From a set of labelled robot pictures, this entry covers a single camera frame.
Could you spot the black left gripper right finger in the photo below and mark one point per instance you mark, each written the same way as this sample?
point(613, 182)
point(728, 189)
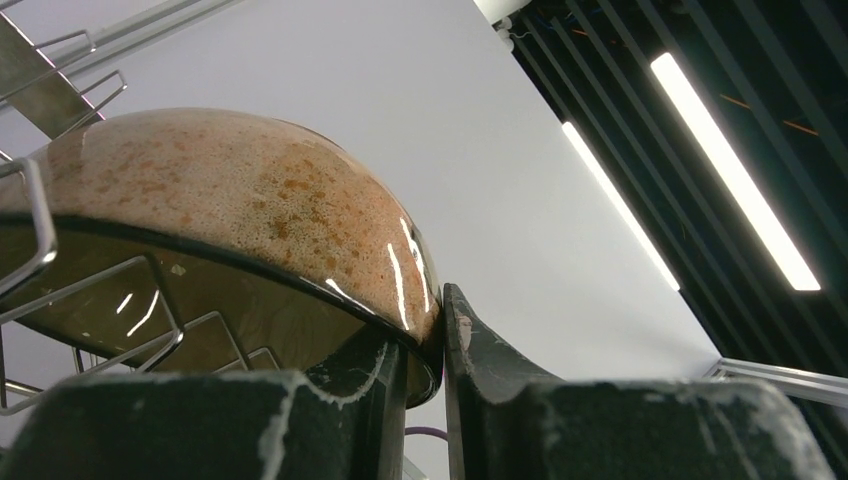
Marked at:
point(508, 418)

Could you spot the brown speckled bowl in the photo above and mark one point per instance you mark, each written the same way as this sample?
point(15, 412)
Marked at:
point(374, 281)

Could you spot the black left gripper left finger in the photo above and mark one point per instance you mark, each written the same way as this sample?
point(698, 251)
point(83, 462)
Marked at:
point(340, 419)

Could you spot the ceiling light strip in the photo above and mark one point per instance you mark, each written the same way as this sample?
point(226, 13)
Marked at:
point(618, 202)
point(733, 174)

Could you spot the stainless steel dish rack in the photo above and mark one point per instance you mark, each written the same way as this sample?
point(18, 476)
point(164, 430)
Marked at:
point(170, 223)

